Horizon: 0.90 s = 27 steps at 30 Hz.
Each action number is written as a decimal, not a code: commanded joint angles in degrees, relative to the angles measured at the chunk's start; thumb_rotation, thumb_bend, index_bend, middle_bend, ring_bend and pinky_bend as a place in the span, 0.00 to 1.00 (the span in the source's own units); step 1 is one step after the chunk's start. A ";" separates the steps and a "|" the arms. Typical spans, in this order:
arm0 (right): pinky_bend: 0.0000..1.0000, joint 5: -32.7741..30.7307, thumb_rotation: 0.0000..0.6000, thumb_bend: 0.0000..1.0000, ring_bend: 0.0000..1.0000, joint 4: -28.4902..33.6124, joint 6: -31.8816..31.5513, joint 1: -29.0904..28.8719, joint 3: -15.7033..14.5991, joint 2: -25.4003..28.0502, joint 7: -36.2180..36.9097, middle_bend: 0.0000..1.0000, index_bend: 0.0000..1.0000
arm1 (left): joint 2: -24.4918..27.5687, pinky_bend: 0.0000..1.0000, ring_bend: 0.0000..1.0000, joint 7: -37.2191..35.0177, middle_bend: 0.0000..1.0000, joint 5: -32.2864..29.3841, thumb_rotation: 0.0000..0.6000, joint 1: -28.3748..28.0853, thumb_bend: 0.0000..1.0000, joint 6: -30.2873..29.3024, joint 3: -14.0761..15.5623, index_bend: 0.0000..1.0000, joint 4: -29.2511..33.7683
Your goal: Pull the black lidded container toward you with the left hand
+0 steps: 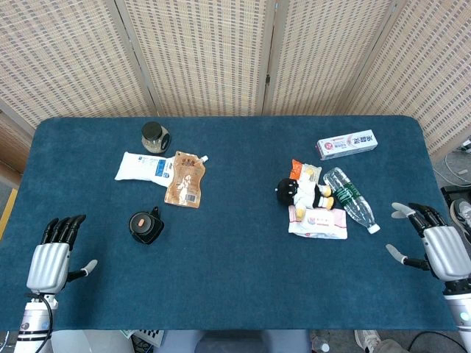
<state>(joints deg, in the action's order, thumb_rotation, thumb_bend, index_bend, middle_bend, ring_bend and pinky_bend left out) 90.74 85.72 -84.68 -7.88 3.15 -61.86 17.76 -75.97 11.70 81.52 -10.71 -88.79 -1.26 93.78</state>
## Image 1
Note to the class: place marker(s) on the white plastic pouch blue print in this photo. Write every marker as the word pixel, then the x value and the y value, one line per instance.
pixel 140 167

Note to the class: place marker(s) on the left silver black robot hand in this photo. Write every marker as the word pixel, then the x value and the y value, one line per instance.
pixel 48 264

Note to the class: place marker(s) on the blue felt table cover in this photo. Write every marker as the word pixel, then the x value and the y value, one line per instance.
pixel 235 272

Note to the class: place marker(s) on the woven bamboo folding screen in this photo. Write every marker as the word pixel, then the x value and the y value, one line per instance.
pixel 202 55

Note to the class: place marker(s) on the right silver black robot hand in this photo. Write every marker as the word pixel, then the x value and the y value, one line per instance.
pixel 445 250

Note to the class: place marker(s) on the plush doll with black head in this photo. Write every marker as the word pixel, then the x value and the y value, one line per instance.
pixel 287 189

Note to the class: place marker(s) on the white power strip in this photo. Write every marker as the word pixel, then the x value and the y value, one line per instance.
pixel 466 145

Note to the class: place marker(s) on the orange snack packet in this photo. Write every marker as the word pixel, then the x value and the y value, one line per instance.
pixel 296 168

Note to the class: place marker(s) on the clear bottle green label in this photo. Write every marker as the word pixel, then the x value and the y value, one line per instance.
pixel 349 196

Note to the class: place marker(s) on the black box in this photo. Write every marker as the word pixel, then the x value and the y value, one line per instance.
pixel 449 193

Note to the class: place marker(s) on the clear bottle white cap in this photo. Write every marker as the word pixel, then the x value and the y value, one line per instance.
pixel 321 342

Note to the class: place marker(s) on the black round lidded container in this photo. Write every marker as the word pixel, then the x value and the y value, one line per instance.
pixel 141 225

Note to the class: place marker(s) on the black white checkerboard sheet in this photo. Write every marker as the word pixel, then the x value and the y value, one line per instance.
pixel 151 336

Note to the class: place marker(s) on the grey sneaker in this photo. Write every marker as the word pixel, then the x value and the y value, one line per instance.
pixel 461 217

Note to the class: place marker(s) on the brown spout pouch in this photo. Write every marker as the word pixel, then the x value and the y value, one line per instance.
pixel 185 180

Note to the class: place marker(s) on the white sneaker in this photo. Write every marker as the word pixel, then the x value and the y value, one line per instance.
pixel 368 340

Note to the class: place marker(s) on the pink white wet wipes pack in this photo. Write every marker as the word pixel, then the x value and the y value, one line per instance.
pixel 324 224

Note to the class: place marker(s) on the glass jar with black lid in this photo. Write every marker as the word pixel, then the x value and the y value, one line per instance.
pixel 152 134

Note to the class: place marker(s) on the white red toothpaste box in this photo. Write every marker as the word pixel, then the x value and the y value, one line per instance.
pixel 347 144

